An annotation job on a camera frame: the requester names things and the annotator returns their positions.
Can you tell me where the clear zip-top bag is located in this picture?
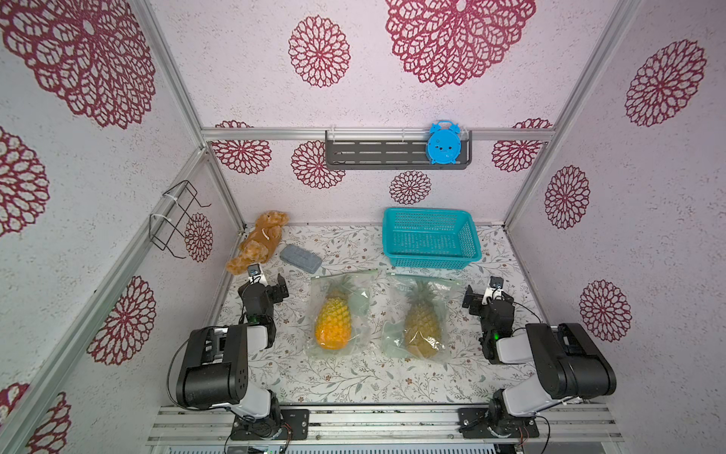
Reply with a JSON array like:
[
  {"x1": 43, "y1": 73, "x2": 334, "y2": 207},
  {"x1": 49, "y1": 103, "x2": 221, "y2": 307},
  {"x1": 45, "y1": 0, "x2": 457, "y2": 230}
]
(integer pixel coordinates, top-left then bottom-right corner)
[
  {"x1": 306, "y1": 270, "x2": 378, "y2": 359},
  {"x1": 381, "y1": 272, "x2": 462, "y2": 364}
]

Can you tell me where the yellow pineapple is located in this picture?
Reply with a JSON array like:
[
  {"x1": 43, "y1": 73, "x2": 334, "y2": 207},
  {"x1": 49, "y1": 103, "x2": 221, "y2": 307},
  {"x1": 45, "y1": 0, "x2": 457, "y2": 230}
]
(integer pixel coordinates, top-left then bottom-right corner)
[{"x1": 314, "y1": 276, "x2": 353, "y2": 351}]

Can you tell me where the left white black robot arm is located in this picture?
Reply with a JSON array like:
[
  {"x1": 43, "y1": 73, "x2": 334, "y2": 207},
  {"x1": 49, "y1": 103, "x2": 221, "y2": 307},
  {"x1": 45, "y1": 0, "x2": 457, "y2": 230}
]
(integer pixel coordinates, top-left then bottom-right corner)
[{"x1": 169, "y1": 275, "x2": 310, "y2": 444}]

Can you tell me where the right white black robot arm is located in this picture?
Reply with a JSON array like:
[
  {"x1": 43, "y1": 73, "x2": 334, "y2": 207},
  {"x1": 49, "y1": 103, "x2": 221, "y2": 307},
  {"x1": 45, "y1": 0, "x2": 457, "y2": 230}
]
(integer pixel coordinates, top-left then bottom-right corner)
[{"x1": 458, "y1": 277, "x2": 616, "y2": 442}]

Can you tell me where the brownish pineapple in bag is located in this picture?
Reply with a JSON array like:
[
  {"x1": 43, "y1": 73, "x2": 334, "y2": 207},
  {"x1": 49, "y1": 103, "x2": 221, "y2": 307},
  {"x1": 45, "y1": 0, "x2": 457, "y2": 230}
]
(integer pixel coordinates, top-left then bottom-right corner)
[{"x1": 404, "y1": 280, "x2": 442, "y2": 359}]

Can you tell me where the grey blue sponge block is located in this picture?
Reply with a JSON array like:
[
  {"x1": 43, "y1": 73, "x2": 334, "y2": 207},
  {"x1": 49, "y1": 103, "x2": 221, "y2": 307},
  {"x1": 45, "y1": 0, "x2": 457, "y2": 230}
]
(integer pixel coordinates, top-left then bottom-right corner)
[{"x1": 280, "y1": 244, "x2": 323, "y2": 274}]

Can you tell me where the brown plush teddy bear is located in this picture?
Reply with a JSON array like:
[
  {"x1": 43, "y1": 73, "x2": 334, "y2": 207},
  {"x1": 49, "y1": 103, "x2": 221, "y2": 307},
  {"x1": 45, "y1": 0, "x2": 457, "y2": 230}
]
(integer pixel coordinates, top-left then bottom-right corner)
[{"x1": 226, "y1": 210, "x2": 289, "y2": 275}]

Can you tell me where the teal plastic basket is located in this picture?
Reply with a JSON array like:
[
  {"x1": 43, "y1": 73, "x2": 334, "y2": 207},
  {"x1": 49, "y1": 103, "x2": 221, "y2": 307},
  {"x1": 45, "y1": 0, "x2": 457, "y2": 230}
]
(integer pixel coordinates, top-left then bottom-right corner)
[{"x1": 382, "y1": 207, "x2": 482, "y2": 270}]

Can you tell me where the blue alarm clock toy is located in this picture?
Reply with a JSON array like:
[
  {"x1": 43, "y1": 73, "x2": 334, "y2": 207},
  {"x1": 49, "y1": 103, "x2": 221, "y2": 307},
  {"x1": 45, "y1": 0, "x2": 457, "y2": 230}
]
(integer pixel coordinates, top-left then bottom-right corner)
[{"x1": 425, "y1": 120, "x2": 461, "y2": 165}]

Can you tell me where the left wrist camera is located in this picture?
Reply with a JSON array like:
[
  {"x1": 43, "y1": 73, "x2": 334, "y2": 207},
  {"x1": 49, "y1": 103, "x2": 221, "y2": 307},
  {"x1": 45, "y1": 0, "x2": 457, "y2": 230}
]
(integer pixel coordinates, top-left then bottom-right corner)
[{"x1": 247, "y1": 263, "x2": 268, "y2": 286}]

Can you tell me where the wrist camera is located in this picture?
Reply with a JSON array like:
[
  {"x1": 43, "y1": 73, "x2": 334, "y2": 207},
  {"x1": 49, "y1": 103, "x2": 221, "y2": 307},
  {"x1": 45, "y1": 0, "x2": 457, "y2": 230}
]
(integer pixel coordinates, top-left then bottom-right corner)
[
  {"x1": 484, "y1": 275, "x2": 505, "y2": 300},
  {"x1": 247, "y1": 263, "x2": 268, "y2": 286}
]

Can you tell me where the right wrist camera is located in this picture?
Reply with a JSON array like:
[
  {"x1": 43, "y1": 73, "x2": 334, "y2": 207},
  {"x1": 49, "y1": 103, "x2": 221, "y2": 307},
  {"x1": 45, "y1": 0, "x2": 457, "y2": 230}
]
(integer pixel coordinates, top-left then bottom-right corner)
[{"x1": 484, "y1": 275, "x2": 505, "y2": 300}]

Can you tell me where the black wire wall rack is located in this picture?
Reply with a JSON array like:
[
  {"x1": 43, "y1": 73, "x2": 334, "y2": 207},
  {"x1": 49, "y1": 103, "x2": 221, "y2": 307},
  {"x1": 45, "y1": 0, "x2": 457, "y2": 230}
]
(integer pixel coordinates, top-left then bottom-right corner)
[{"x1": 147, "y1": 180, "x2": 212, "y2": 260}]

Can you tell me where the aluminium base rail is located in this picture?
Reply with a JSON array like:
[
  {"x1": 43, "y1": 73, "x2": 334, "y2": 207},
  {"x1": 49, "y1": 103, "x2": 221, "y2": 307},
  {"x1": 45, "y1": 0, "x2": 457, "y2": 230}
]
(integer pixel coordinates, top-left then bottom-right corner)
[{"x1": 142, "y1": 402, "x2": 627, "y2": 453}]

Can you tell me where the grey wall shelf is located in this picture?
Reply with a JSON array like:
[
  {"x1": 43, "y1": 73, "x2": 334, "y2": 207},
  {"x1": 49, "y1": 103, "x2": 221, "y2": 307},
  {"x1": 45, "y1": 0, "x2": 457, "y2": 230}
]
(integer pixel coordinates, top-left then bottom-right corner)
[{"x1": 324, "y1": 131, "x2": 473, "y2": 170}]

